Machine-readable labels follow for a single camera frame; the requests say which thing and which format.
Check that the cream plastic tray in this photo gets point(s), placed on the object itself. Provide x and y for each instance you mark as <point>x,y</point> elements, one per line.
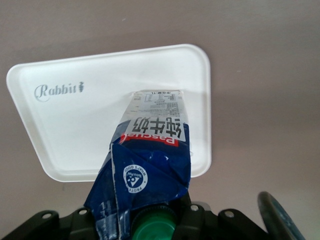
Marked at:
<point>75,125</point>

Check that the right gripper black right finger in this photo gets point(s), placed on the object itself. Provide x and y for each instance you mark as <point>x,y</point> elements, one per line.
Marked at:
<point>200,222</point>

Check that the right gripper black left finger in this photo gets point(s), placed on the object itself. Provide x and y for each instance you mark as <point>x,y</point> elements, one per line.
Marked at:
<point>72,225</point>

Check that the blue white milk carton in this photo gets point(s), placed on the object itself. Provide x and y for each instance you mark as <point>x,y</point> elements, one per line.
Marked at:
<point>150,162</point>

